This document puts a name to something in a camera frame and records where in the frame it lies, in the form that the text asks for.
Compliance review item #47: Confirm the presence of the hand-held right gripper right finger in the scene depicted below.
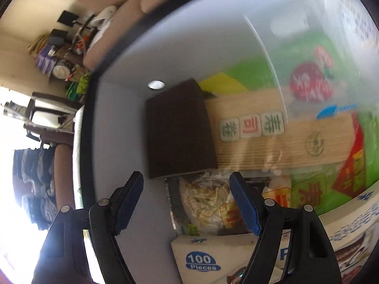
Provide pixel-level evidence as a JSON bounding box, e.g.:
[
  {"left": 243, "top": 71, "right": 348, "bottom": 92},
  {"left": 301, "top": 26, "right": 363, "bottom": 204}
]
[{"left": 229, "top": 171, "right": 346, "bottom": 284}]

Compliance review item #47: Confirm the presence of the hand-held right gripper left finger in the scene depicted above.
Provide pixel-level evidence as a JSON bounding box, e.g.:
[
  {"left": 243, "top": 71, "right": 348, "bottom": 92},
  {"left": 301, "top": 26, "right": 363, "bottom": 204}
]
[{"left": 32, "top": 171, "right": 144, "bottom": 284}]

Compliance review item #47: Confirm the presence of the yellow snack packet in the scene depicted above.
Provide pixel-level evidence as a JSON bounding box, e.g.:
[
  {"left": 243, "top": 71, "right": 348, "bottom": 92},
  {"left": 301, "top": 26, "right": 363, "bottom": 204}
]
[{"left": 166, "top": 170, "right": 293, "bottom": 239}]

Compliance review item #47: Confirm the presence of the grey tray with dark rim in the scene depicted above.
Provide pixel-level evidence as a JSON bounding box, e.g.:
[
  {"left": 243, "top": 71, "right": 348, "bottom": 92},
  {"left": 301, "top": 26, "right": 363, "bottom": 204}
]
[{"left": 80, "top": 0, "right": 379, "bottom": 284}]

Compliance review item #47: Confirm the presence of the white box with blue label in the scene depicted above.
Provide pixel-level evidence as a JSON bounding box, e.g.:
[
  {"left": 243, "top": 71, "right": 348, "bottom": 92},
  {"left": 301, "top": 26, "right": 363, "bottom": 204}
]
[{"left": 171, "top": 232, "right": 293, "bottom": 284}]

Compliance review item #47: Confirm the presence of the green packet with red label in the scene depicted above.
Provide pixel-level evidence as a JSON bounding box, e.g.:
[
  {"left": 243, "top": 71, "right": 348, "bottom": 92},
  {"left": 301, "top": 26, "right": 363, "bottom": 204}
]
[{"left": 291, "top": 112, "right": 369, "bottom": 213}]

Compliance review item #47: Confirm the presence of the brown bench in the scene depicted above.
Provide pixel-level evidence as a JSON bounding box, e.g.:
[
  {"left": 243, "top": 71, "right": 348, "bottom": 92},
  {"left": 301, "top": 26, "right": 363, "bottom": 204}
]
[{"left": 53, "top": 143, "right": 76, "bottom": 213}]

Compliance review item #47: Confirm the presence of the white striped table cover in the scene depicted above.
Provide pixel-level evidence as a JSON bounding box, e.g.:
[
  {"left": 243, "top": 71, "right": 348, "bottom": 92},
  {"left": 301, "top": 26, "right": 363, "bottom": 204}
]
[{"left": 72, "top": 106, "right": 86, "bottom": 210}]

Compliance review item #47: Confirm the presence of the bamboo box with tile print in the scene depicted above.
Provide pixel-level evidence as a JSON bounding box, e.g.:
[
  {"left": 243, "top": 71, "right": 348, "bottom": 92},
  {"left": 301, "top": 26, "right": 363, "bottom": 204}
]
[{"left": 205, "top": 87, "right": 360, "bottom": 172}]

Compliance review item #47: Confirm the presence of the dark brown box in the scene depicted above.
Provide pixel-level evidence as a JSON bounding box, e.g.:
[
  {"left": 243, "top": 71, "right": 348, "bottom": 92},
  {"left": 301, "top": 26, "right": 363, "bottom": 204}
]
[{"left": 145, "top": 78, "right": 219, "bottom": 180}]

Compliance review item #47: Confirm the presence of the blue white patterned blanket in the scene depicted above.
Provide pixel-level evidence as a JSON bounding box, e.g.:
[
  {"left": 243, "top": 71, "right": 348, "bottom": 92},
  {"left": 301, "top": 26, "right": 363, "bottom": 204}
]
[{"left": 13, "top": 146, "right": 57, "bottom": 228}]

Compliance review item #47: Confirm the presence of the white chocolate box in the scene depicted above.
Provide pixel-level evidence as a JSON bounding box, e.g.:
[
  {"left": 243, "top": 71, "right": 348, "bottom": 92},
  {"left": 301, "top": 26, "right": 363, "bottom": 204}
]
[{"left": 320, "top": 191, "right": 379, "bottom": 284}]

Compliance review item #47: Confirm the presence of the dark wooden chair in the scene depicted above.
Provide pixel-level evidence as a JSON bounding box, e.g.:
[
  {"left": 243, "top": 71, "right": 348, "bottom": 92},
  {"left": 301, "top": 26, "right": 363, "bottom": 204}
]
[{"left": 24, "top": 92, "right": 85, "bottom": 142}]

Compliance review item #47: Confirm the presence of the yellow green plastic bag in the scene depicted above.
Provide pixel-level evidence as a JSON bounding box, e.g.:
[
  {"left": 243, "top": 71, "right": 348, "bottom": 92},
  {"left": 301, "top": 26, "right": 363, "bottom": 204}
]
[{"left": 198, "top": 56, "right": 285, "bottom": 98}]

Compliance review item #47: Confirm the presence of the round white tin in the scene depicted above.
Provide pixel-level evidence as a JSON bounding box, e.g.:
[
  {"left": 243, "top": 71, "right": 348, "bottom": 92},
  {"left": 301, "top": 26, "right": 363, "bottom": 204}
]
[{"left": 53, "top": 61, "right": 72, "bottom": 80}]

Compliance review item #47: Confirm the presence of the purple box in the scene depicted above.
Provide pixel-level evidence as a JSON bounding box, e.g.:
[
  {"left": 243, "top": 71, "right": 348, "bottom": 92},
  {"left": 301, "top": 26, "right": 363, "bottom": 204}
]
[{"left": 36, "top": 46, "right": 60, "bottom": 74}]

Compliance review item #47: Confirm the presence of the clear bag of green candies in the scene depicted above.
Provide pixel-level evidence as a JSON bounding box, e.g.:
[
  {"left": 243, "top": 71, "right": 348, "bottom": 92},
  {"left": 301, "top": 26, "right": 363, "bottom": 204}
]
[{"left": 243, "top": 0, "right": 379, "bottom": 125}]

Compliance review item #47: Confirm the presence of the beige sofa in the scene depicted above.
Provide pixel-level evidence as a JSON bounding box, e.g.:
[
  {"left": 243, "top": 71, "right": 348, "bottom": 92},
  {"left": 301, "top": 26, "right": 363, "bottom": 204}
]
[{"left": 75, "top": 0, "right": 166, "bottom": 69}]

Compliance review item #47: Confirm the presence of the black box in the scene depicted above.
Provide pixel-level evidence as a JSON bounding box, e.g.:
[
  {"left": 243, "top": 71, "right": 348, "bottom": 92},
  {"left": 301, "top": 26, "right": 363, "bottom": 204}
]
[{"left": 47, "top": 29, "right": 68, "bottom": 46}]

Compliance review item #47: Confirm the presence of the white plastic bag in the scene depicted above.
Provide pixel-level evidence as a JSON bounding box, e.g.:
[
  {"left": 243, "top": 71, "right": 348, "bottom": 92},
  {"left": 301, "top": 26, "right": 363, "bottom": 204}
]
[{"left": 89, "top": 6, "right": 117, "bottom": 36}]

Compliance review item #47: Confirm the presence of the black square board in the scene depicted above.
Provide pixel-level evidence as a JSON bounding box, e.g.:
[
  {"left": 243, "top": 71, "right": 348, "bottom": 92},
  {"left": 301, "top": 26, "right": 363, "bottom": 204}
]
[{"left": 57, "top": 10, "right": 80, "bottom": 26}]

